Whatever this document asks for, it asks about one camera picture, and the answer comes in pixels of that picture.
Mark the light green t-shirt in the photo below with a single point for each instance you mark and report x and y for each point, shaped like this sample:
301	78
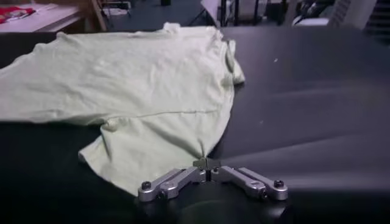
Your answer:
137	79

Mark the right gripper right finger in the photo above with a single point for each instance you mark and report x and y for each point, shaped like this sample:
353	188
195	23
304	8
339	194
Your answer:
250	184

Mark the white air cooler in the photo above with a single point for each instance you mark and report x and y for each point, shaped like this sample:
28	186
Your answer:
344	13

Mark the black leather table cover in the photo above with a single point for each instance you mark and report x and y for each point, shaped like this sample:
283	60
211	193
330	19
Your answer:
304	106

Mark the red folded shirt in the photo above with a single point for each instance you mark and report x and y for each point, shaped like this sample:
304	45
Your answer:
13	12

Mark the white reflector board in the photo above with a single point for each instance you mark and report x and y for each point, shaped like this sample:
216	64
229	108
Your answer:
211	10

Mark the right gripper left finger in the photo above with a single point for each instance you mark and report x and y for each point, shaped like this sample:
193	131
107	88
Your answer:
170	185

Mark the white side table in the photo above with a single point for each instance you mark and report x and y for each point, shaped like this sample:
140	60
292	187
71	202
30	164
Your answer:
45	19

